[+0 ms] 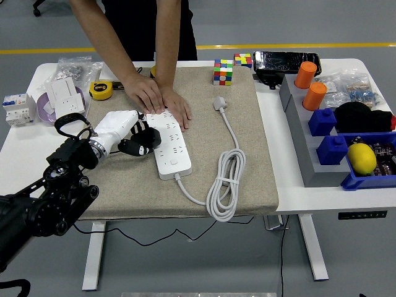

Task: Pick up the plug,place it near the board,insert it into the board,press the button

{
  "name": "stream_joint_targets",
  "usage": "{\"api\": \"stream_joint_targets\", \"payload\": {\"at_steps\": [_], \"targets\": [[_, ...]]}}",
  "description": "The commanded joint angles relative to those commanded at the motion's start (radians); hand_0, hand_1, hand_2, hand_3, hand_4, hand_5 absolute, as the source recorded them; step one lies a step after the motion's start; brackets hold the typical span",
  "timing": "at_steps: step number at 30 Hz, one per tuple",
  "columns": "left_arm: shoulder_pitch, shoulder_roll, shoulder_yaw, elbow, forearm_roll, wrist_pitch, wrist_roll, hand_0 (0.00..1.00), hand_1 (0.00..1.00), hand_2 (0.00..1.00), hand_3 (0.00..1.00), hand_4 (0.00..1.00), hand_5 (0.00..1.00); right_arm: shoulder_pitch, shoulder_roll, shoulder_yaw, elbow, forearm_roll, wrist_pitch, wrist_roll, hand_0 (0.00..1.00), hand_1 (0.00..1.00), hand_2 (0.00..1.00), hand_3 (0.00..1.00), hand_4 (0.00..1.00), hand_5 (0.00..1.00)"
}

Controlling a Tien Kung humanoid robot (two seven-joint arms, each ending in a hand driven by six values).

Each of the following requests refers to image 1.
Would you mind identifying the grey-brown mat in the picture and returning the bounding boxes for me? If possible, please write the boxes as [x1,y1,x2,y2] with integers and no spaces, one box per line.
[77,66,279,221]

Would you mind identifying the clear bag of screws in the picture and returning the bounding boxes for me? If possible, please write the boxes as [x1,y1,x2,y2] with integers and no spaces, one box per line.
[54,55,103,89]

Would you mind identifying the clear bag of white parts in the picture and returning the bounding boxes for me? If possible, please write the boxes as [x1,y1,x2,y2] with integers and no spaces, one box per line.
[316,72,351,108]

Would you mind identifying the white power strip cord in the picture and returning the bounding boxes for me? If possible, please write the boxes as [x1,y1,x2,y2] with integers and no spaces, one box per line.
[174,96,247,222]

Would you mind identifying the black plug cord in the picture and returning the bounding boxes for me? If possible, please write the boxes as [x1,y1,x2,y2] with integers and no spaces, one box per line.
[72,150,254,248]

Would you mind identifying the white wall switch plate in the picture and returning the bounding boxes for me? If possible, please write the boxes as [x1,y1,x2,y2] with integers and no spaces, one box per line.
[98,61,121,80]

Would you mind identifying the white power strip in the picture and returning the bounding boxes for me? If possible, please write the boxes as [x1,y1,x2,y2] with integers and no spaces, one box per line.
[145,108,192,181]

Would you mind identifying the orange cylinder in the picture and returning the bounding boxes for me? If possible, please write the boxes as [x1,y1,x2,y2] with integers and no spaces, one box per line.
[294,61,318,89]
[302,82,328,111]

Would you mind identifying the large Rubik's cube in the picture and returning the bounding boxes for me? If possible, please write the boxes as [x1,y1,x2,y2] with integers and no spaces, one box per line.
[212,59,234,87]

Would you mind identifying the black cloth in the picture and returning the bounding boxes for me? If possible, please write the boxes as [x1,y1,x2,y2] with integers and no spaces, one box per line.
[334,101,395,134]

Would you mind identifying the thin black cable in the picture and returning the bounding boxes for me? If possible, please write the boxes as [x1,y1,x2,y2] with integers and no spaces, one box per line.
[279,215,290,297]

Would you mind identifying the dark cylindrical components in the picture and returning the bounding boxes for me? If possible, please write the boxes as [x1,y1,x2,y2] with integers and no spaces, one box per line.
[349,136,396,177]

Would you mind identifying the clear bag of resistors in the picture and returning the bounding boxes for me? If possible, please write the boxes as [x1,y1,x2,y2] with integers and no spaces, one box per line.
[340,68,386,110]

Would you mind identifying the white wall socket panel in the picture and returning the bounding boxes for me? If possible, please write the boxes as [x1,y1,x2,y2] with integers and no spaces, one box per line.
[54,95,86,120]

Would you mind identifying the black glossy flat device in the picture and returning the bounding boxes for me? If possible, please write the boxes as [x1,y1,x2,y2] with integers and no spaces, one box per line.
[252,51,322,75]

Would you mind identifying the person's left hand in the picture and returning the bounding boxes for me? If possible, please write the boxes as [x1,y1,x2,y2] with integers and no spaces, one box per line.
[160,85,193,133]

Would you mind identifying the small Rubik's cube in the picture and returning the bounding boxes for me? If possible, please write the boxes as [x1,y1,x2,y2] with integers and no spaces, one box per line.
[233,53,253,69]

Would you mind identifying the grey stepped block base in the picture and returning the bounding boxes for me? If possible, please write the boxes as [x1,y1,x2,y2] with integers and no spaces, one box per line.
[279,74,352,188]

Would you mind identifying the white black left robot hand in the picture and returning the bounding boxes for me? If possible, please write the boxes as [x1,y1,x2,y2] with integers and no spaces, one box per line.
[92,109,155,157]

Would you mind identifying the black plug adapter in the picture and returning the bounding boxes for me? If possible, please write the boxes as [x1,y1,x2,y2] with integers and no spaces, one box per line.
[129,128,162,149]

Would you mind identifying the white circuit breaker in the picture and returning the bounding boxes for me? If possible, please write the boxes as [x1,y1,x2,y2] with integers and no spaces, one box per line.
[2,93,37,127]

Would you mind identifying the grey metal box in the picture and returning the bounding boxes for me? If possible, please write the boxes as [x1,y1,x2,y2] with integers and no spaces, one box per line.
[263,215,289,231]

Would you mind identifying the person's right hand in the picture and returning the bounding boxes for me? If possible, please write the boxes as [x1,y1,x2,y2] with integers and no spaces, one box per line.
[122,73,166,114]

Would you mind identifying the purple plate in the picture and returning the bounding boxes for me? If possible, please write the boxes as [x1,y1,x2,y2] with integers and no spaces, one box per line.
[36,85,86,126]

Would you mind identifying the white table leg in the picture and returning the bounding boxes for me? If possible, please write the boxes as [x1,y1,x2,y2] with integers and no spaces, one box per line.
[298,213,329,282]
[82,221,106,291]

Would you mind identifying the black table control panel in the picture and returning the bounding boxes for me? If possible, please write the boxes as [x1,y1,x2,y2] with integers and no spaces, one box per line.
[337,210,388,220]

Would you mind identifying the blue block with stud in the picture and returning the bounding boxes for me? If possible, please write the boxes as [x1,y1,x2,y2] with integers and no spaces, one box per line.
[316,135,350,166]
[308,107,338,137]

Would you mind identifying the black device stand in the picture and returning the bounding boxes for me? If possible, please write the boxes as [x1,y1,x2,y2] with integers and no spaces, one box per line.
[254,71,288,90]

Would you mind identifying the yellow lemon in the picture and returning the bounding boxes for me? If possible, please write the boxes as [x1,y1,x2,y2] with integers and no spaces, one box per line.
[346,143,377,176]

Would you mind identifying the blue plastic bin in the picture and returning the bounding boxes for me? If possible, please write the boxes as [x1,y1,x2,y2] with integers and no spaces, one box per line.
[340,132,396,191]

